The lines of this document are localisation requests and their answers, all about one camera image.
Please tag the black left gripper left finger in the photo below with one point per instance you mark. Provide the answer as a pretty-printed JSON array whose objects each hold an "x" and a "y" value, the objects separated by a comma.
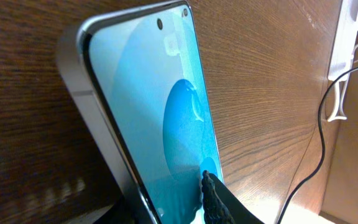
[{"x": 129, "y": 211}]

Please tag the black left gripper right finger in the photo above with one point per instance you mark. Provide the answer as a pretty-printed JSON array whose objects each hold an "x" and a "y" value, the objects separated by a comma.
[{"x": 220, "y": 205}]

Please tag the blue Galaxy S25 smartphone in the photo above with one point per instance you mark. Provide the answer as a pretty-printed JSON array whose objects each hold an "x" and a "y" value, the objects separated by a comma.
[{"x": 137, "y": 80}]

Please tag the white power strip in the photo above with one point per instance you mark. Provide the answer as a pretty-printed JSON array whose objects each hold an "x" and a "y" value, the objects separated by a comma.
[{"x": 345, "y": 40}]

